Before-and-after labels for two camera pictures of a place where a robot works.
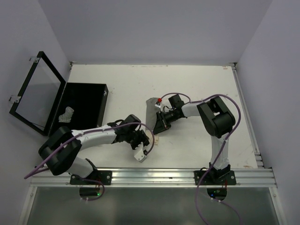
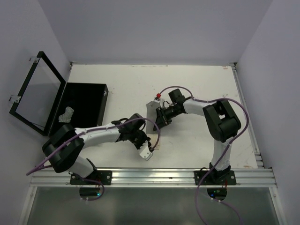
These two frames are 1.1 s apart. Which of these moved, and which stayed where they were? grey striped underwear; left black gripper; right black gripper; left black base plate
Moved: right black gripper
Stayed: left black gripper; left black base plate; grey striped underwear
